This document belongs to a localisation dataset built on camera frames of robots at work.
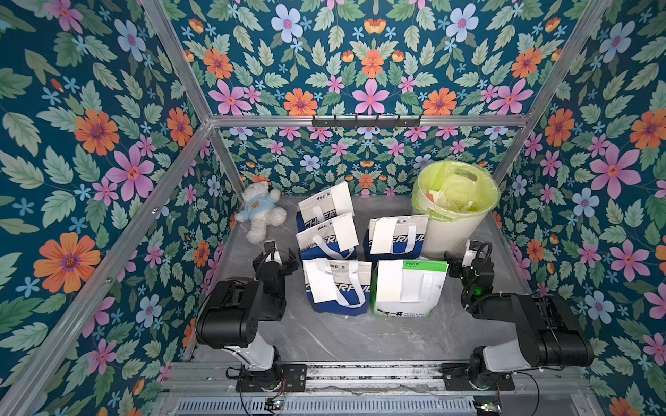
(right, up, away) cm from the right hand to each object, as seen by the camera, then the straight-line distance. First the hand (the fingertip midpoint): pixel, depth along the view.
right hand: (467, 252), depth 92 cm
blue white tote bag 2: (-45, -8, -17) cm, 48 cm away
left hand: (-69, +1, 0) cm, 69 cm away
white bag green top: (-27, -8, -18) cm, 33 cm away
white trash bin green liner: (0, +21, +11) cm, 24 cm away
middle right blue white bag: (-27, +6, -8) cm, 29 cm away
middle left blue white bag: (-47, +5, -6) cm, 48 cm away
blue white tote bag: (-53, +15, -5) cm, 56 cm away
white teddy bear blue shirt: (-80, +16, +14) cm, 83 cm away
